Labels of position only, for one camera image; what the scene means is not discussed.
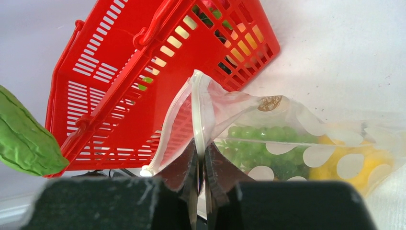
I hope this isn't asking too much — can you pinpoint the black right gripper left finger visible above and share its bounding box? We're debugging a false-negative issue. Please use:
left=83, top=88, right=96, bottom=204
left=22, top=140, right=198, bottom=230

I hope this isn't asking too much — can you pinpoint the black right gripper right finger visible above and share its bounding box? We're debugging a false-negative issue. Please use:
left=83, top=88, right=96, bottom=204
left=204, top=144, right=376, bottom=230

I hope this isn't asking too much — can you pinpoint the green grape bunch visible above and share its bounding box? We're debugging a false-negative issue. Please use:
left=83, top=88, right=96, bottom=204
left=215, top=126, right=318, bottom=181

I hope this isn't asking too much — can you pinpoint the clear dotted zip top bag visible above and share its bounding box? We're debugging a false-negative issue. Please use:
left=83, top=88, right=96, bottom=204
left=140, top=70, right=406, bottom=195

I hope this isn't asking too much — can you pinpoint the yellow toy food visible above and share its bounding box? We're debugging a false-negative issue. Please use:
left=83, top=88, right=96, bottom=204
left=308, top=140, right=394, bottom=196

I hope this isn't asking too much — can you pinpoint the green leaf vegetable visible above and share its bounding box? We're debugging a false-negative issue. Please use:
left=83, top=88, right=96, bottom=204
left=0, top=86, right=69, bottom=176

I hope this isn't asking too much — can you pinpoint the red plastic shopping basket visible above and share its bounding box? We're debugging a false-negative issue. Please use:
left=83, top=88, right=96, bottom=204
left=45, top=0, right=280, bottom=171

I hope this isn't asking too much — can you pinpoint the orange peach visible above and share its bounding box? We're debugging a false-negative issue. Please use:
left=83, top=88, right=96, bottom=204
left=226, top=23, right=264, bottom=66

